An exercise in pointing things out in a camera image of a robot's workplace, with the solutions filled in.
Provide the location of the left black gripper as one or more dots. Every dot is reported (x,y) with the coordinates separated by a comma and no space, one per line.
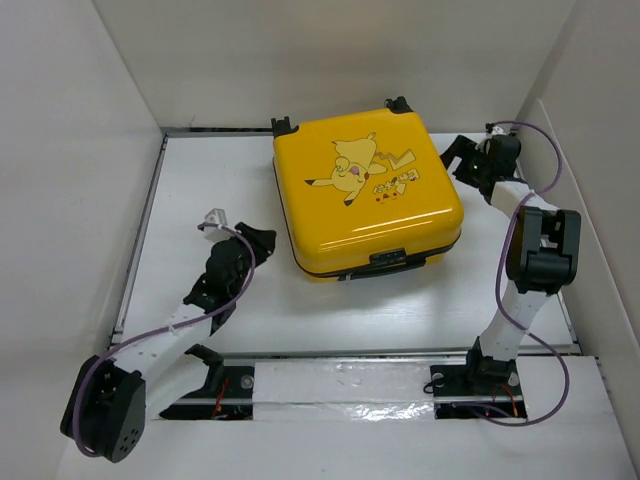
(259,241)

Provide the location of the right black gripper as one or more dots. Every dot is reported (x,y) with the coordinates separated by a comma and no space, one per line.
(462,148)

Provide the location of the yellow Pikachu suitcase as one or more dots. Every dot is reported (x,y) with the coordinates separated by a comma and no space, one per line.
(364,194)

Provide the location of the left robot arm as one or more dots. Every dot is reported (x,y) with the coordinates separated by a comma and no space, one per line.
(117,393)

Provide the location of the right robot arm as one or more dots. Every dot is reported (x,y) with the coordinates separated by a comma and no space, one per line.
(539,257)

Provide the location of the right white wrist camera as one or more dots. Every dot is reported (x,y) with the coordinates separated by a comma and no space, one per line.
(500,128)

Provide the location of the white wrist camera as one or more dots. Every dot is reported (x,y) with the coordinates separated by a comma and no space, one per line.
(500,128)
(213,220)

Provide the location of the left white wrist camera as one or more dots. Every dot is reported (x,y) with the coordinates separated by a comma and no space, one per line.
(213,220)

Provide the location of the metal base rail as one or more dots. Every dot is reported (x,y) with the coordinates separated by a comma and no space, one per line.
(344,390)

